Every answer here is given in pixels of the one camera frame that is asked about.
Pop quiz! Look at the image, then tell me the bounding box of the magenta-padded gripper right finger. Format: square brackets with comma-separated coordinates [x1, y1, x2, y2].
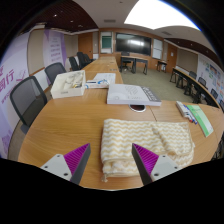
[131, 143, 184, 186]

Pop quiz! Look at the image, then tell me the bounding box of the cream zigzag patterned towel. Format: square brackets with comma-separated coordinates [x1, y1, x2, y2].
[100, 118, 196, 183]

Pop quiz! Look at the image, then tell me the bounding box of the green booklet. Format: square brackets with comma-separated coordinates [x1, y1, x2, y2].
[186, 104, 214, 138]

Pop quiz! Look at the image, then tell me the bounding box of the white paper sheet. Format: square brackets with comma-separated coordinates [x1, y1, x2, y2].
[92, 72, 117, 85]

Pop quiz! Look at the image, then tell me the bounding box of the plain white whiteboard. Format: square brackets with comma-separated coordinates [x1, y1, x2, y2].
[152, 38, 164, 61]

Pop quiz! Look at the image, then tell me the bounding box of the large black wall screen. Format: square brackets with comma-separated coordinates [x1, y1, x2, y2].
[115, 32, 153, 57]

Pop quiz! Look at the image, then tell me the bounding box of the purple standing wall banner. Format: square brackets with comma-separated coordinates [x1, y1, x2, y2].
[43, 29, 67, 68]

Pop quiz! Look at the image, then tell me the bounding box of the brown wooden door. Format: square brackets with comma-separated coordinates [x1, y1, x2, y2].
[165, 43, 179, 73]
[78, 32, 94, 60]

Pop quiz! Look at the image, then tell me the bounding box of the bright ceiling light panel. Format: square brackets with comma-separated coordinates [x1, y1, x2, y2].
[123, 0, 201, 31]

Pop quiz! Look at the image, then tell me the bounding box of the round black cable grommet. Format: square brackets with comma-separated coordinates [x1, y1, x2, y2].
[128, 104, 147, 113]

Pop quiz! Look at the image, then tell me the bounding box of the wooden conference table row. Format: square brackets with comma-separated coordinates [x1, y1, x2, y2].
[81, 54, 122, 84]
[169, 66, 222, 108]

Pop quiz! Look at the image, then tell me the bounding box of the small dark side table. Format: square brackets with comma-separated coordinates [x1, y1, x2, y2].
[156, 60, 168, 73]

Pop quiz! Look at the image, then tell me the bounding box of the group of colourful wall posters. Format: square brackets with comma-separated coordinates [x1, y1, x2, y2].
[197, 54, 224, 101]

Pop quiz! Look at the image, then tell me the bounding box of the group of black office chairs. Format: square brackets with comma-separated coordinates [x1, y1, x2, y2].
[68, 51, 95, 72]
[188, 70, 224, 161]

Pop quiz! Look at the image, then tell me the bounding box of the white and blue packet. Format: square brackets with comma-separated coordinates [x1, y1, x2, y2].
[84, 79, 110, 90]

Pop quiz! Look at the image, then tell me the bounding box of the black mesh office chair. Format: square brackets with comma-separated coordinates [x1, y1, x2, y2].
[9, 75, 48, 135]
[44, 62, 68, 86]

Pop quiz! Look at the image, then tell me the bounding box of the blue whiteboard marker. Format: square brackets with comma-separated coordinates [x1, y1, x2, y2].
[186, 111, 197, 125]
[184, 105, 199, 126]

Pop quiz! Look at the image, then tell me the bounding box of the open white cardboard box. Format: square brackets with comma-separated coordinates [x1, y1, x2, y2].
[50, 69, 87, 100]

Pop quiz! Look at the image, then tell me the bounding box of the dark presenter desk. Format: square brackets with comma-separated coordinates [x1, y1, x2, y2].
[119, 55, 149, 75]

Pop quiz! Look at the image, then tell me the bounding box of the large white book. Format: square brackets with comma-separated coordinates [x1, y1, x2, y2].
[106, 83, 163, 108]

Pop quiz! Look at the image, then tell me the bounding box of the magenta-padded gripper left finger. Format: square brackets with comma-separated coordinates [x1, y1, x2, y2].
[40, 143, 92, 185]

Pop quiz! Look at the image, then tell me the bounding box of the black chair at desk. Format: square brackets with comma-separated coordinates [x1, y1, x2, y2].
[119, 51, 131, 73]

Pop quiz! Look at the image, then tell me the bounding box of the whiteboard with green panel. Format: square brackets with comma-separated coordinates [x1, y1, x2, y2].
[99, 31, 114, 55]

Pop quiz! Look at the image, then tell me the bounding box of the purple and white wall graphic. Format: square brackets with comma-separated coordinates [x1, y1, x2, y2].
[0, 33, 32, 158]

